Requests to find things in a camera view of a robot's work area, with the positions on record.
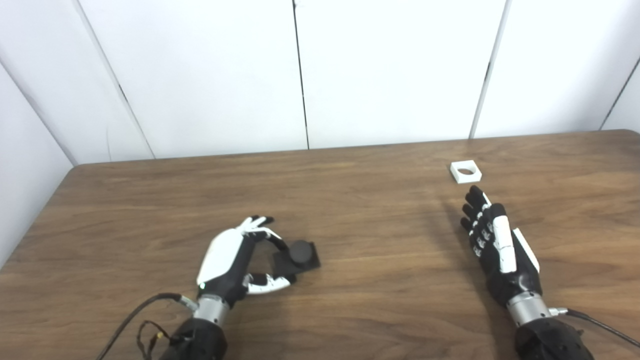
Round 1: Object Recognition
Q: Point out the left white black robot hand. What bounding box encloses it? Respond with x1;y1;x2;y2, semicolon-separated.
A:
196;215;292;307

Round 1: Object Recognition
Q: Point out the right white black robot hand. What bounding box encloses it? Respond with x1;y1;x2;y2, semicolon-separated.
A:
460;185;543;307

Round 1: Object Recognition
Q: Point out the black peg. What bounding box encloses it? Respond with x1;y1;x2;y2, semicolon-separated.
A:
272;240;321;277

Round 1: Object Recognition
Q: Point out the white square piece with hole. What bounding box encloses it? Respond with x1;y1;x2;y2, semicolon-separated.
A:
449;160;483;185

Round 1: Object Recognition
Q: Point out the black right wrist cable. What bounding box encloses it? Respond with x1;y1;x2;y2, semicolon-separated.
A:
550;307;640;349

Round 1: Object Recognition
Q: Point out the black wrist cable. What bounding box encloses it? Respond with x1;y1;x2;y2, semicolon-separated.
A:
550;307;640;349
95;292;199;360

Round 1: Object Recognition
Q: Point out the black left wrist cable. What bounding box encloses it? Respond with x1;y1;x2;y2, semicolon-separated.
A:
95;292;199;360

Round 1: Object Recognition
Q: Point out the thin left arm wire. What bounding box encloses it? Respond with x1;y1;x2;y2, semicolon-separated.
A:
137;320;175;360

